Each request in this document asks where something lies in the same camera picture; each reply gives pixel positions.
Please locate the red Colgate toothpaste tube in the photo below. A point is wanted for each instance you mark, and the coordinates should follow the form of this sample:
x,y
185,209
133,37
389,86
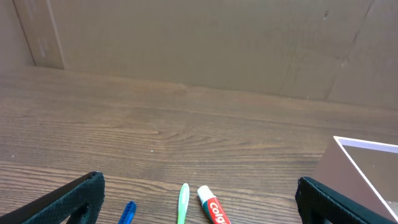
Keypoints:
x,y
212,206

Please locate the white cardboard box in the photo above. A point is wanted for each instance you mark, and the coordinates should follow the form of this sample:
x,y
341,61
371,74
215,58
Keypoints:
x,y
364,171

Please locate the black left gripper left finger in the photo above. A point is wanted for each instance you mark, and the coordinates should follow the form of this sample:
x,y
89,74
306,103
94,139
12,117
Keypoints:
x,y
79,201

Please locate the green toothbrush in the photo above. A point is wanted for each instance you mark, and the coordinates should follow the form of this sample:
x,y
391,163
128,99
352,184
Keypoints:
x,y
183,201

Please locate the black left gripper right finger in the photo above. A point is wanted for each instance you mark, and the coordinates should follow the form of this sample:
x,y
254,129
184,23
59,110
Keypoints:
x,y
319,204

